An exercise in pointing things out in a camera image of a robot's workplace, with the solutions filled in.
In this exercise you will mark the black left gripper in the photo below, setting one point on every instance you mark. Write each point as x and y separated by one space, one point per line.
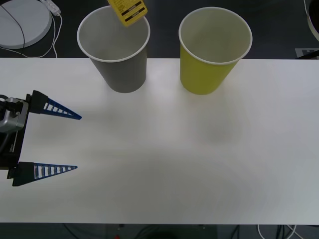
12 154

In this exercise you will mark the yellow-green plastic bin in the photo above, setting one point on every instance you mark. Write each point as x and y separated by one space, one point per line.
202 74

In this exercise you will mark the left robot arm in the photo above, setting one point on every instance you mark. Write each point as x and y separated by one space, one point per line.
12 117

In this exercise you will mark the white power strip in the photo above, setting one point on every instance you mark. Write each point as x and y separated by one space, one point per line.
52 7

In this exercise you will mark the grey plastic bin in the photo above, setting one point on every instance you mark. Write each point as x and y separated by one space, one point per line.
124 74

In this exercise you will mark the white round stand base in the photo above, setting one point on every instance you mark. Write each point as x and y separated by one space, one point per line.
25 25

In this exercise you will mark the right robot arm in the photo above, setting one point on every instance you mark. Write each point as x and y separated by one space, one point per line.
315 15

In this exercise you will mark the grey floor marker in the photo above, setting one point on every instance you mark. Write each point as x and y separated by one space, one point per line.
302 52

